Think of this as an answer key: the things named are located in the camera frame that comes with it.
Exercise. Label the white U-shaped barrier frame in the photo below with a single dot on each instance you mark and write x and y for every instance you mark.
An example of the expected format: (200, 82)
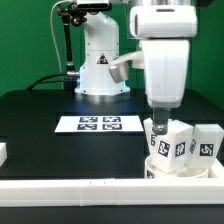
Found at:
(33, 193)

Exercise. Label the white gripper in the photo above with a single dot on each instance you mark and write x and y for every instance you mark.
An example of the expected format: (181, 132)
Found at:
(165, 70)

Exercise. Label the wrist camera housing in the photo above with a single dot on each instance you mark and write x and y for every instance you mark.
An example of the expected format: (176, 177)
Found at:
(119, 68)

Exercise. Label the rear camera on pole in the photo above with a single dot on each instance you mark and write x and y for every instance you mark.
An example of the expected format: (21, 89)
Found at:
(93, 4)

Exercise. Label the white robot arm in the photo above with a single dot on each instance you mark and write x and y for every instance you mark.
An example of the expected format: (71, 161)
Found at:
(163, 29)

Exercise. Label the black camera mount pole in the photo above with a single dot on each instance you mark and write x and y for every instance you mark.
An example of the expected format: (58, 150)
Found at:
(70, 15)

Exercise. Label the white AprilTag base sheet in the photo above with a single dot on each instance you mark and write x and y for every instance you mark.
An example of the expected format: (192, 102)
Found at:
(73, 124)

